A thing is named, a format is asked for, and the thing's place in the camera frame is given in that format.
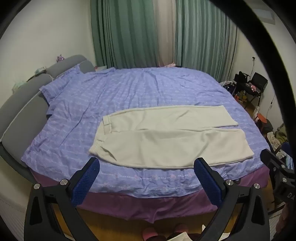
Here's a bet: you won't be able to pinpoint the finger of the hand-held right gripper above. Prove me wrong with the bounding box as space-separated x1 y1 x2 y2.
260 148 287 176

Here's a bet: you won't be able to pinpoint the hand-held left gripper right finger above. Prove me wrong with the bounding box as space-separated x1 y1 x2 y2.
194 157 271 241

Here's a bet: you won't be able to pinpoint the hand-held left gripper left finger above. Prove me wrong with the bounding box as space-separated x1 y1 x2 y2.
24 157 100 241

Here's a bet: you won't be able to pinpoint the cream pants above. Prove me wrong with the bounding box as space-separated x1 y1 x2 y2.
89 105 254 169

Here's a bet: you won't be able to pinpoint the pile of clothes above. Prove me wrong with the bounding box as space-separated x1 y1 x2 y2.
266 123 296 172

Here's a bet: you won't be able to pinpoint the magenta bed skirt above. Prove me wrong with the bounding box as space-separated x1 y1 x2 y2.
29 167 275 224

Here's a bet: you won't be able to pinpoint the pink slipper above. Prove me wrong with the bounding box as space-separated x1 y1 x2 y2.
142 227 160 241
172 223 189 235

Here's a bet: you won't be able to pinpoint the white paper sheet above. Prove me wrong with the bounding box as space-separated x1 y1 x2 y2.
169 232 192 241

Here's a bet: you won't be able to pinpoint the pile of toys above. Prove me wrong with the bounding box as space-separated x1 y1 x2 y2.
223 80 248 102

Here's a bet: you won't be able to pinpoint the black folding chair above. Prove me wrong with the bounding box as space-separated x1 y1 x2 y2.
233 71 269 109

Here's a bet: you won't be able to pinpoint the grey padded headboard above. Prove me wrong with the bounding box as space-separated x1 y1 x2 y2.
0 54 96 186

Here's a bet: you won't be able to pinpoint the purple floral bedspread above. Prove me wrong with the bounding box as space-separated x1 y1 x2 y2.
21 67 271 198

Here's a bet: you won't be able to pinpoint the green curtain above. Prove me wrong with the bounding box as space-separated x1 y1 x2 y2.
174 0 238 82
90 0 160 69

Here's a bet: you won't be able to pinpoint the white air conditioner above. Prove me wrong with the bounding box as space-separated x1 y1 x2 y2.
255 8 276 25

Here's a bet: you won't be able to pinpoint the beige sheer curtain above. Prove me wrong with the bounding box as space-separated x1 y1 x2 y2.
153 0 178 67

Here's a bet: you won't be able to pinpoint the thick black cable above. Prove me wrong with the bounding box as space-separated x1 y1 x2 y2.
209 0 296 144

